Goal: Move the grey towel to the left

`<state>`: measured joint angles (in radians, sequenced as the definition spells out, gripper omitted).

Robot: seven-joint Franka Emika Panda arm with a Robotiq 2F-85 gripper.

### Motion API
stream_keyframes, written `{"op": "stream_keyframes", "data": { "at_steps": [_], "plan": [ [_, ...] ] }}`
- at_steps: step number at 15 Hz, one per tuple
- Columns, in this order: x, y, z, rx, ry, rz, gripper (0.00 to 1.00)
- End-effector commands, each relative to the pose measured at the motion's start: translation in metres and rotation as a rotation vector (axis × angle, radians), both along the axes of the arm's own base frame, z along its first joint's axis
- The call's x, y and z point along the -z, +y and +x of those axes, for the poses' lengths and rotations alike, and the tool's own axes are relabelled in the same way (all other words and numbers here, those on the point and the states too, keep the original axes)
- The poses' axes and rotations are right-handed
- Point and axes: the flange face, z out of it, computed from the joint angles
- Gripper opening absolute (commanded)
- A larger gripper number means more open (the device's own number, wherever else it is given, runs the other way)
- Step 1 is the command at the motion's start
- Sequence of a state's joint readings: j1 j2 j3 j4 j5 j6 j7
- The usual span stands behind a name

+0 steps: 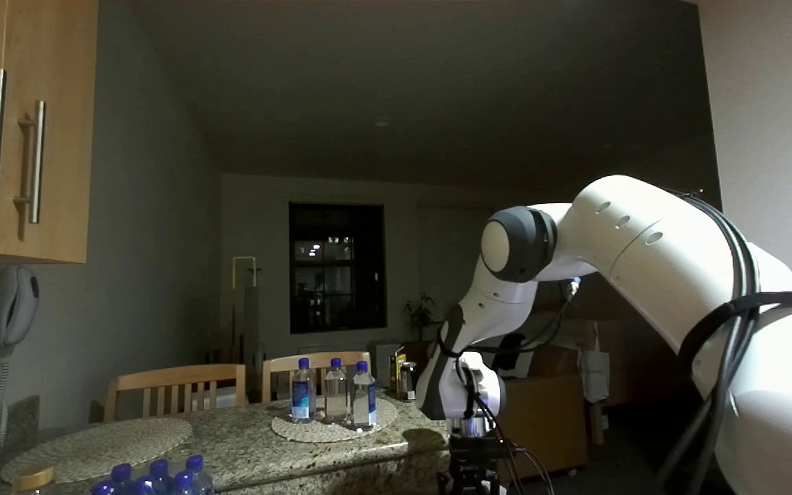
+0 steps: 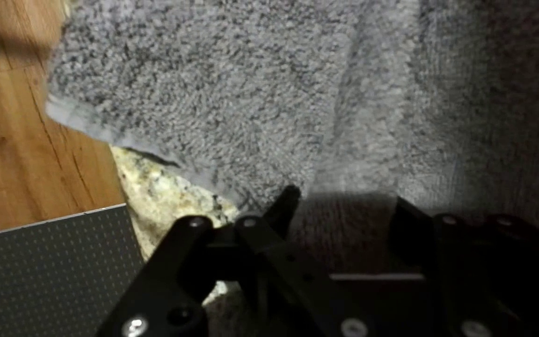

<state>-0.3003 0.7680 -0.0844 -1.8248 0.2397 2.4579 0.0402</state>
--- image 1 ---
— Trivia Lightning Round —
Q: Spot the dark window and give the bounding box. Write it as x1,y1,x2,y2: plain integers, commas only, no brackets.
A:
286,202,390,335

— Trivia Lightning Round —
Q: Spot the wooden dining chair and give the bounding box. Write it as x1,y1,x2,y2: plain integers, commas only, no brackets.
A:
99,360,251,427
258,349,374,408

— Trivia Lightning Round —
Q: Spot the black velcro strap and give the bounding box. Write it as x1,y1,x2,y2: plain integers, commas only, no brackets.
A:
676,286,792,372

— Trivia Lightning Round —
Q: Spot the blue label water bottle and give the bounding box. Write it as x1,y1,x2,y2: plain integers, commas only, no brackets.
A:
286,356,316,427

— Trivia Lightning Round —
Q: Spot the clear water bottle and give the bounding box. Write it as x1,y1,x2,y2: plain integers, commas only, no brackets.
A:
320,356,352,427
347,357,383,435

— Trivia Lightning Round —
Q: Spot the wooden wall cabinet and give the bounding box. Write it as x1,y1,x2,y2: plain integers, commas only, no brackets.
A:
0,0,103,266

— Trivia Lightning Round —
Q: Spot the potted house plant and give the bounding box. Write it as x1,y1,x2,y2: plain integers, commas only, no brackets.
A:
402,292,441,346

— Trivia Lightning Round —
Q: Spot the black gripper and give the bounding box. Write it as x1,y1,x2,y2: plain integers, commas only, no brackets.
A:
448,431,512,495

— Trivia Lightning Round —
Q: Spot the pale standing frame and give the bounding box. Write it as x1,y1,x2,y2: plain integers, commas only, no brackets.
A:
225,254,265,372

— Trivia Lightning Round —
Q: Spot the wooden sideboard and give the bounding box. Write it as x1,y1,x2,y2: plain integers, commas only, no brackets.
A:
497,365,595,460

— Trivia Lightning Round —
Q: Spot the wooden jar lid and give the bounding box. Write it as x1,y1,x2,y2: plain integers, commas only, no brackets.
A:
12,463,59,495

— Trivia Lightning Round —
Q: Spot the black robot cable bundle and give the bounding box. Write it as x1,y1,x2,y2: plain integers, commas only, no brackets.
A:
660,193,768,495

